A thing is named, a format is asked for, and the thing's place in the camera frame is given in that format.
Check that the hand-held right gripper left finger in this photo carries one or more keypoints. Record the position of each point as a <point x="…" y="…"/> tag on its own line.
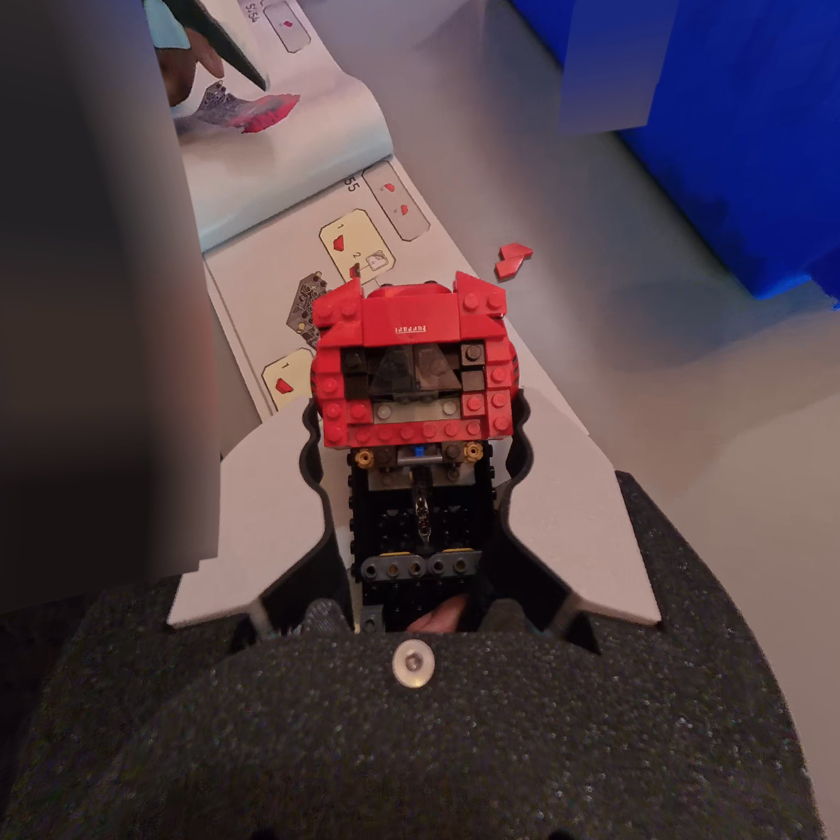
<point x="262" y="525"/>

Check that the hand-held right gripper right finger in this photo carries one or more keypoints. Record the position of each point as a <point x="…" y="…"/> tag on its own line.
<point x="577" y="525"/>

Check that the red lego car body section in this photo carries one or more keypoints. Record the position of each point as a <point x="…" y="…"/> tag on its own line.
<point x="407" y="328"/>

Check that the blue plastic bin with divider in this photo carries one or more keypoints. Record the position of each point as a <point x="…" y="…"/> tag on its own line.
<point x="754" y="164"/>

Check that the angled red lego piece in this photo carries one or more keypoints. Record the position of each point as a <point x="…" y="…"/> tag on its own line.
<point x="512" y="259"/>

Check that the person's left hand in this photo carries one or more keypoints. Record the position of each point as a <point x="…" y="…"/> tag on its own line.
<point x="184" y="72"/>

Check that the person's right hand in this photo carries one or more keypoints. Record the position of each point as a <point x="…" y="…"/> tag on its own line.
<point x="439" y="617"/>

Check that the white instruction booklet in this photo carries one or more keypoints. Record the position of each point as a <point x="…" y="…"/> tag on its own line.
<point x="295" y="164"/>

